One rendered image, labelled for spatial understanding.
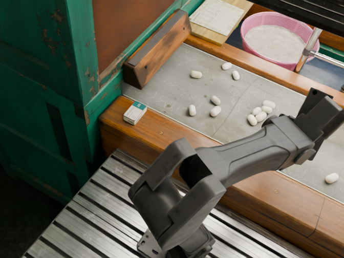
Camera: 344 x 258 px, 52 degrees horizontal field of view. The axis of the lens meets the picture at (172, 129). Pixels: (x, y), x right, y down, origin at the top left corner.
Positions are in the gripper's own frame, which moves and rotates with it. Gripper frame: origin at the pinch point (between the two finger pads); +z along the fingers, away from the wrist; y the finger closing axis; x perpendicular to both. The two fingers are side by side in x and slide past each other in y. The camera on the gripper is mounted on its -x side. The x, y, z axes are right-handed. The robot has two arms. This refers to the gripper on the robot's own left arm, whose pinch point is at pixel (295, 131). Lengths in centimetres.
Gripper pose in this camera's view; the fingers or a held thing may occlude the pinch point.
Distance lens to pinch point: 87.5
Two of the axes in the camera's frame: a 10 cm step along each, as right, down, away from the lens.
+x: -3.9, 8.9, 2.5
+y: -8.7, -4.4, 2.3
